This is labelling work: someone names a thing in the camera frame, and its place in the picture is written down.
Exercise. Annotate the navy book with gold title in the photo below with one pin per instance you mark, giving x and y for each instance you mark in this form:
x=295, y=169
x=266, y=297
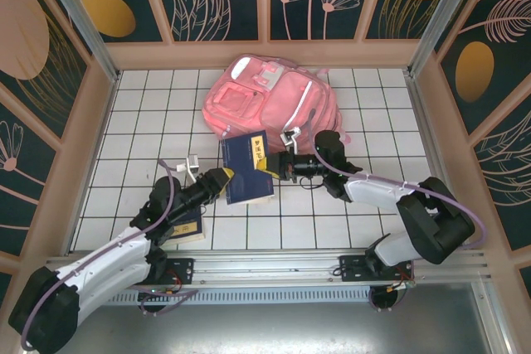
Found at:
x=245, y=171

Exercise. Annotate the navy book with bird print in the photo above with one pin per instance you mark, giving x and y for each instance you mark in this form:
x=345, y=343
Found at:
x=191, y=231

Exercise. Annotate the pink backpack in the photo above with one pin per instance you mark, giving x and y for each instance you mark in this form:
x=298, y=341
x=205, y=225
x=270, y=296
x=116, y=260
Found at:
x=290, y=97

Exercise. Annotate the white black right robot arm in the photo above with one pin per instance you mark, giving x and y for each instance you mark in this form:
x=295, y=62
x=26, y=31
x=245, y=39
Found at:
x=435, y=221

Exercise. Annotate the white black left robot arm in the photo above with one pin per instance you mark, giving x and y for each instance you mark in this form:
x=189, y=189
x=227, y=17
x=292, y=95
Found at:
x=103, y=263

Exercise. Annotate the grey metal sheet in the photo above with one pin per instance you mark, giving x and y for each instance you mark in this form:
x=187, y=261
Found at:
x=269, y=329

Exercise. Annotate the panel single flower outline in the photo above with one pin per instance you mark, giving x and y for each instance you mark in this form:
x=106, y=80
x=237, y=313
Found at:
x=25, y=205

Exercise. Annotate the panel yellow oval pink fern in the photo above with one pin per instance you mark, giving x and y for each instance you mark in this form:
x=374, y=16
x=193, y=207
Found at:
x=473, y=72

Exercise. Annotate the panel with large leaf outline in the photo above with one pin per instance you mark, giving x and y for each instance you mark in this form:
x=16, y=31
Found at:
x=506, y=171

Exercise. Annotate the large panel pale circle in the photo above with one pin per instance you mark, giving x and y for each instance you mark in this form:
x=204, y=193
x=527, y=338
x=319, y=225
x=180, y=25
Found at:
x=20, y=30

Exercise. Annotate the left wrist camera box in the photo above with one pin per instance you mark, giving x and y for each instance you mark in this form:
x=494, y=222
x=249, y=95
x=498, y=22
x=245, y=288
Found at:
x=191, y=162

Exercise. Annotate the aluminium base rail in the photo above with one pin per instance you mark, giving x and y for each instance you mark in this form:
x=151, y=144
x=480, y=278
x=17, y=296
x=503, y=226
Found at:
x=269, y=265

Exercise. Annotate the aluminium side rail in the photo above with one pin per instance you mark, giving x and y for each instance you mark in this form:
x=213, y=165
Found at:
x=454, y=213

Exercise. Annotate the aluminium frame post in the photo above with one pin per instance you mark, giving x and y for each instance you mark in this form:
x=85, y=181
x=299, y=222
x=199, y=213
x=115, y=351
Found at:
x=84, y=26
x=443, y=18

